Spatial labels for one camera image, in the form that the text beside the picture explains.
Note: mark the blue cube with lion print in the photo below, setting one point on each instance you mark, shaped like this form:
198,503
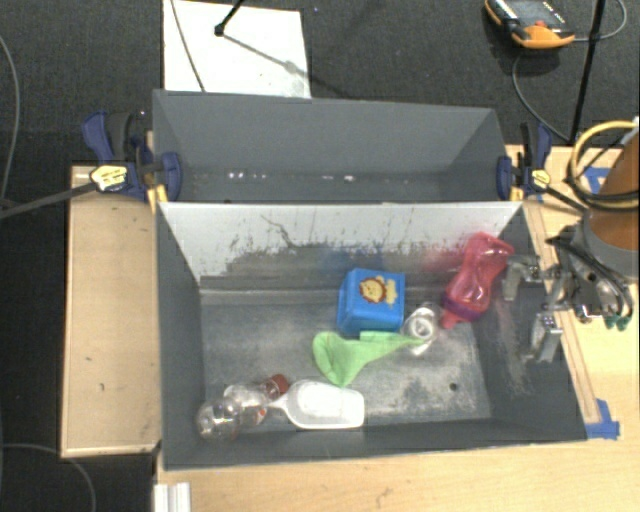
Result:
370,305

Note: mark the green cloth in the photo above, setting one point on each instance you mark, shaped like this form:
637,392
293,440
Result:
345,355

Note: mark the grey metal bin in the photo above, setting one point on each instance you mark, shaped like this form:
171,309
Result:
260,325

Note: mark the clear plastic bottle, red cap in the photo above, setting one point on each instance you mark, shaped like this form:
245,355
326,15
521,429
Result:
235,410

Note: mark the clear glass jar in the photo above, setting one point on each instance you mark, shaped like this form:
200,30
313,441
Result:
422,325

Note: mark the pink plastic bottle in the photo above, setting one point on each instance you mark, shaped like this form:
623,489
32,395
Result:
472,287

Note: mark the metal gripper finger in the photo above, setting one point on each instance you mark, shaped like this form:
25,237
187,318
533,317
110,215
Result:
545,342
515,280

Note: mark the white plastic scoop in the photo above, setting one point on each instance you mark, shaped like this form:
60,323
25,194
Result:
325,407

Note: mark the pale wood board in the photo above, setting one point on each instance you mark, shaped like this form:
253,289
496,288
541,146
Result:
110,325

